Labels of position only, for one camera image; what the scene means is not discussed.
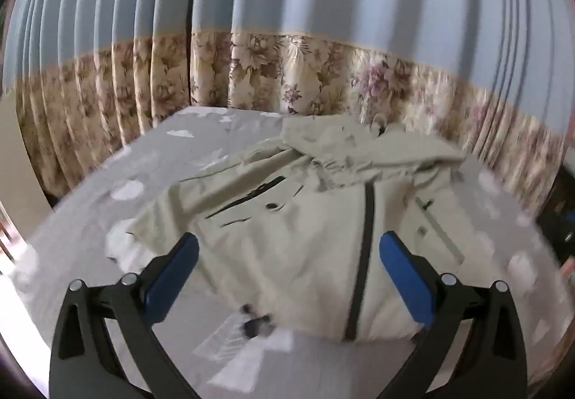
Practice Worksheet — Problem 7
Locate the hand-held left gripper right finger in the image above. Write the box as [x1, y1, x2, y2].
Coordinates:
[378, 231, 527, 399]

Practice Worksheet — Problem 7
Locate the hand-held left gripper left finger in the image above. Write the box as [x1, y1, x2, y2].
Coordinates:
[49, 232, 201, 399]

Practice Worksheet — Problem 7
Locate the beige hooded jacket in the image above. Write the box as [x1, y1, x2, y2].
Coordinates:
[128, 114, 481, 343]

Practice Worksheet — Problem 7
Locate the grey animal print bed sheet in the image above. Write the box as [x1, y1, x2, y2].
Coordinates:
[9, 106, 567, 399]

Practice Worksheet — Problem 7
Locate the wooden chair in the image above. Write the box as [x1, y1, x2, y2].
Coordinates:
[0, 201, 19, 267]

